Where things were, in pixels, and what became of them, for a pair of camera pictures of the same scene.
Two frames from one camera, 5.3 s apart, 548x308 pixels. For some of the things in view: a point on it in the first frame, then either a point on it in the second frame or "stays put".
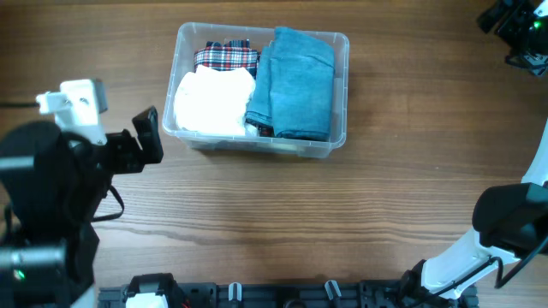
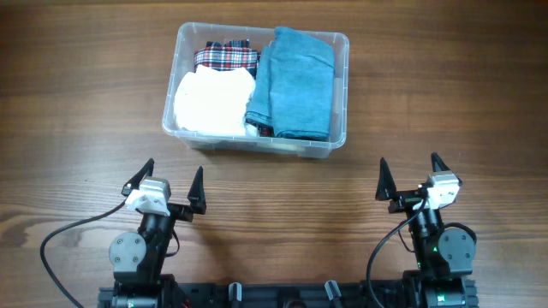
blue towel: [293, 91] stays put
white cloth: [213, 100] stays put
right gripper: [496, 14] → [387, 190]
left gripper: [132, 160] → [197, 198]
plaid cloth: [230, 55] stays put
